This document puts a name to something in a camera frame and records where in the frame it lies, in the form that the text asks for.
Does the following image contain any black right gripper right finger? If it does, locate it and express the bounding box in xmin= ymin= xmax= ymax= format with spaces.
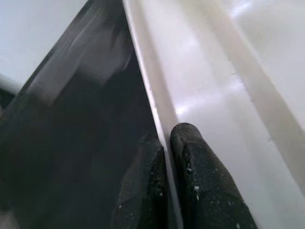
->
xmin=169 ymin=122 xmax=259 ymax=229

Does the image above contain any white plastic table top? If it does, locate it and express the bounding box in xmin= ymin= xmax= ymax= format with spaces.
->
xmin=122 ymin=0 xmax=305 ymax=229

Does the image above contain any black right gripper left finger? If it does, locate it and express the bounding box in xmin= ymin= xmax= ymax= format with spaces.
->
xmin=111 ymin=133 xmax=173 ymax=229

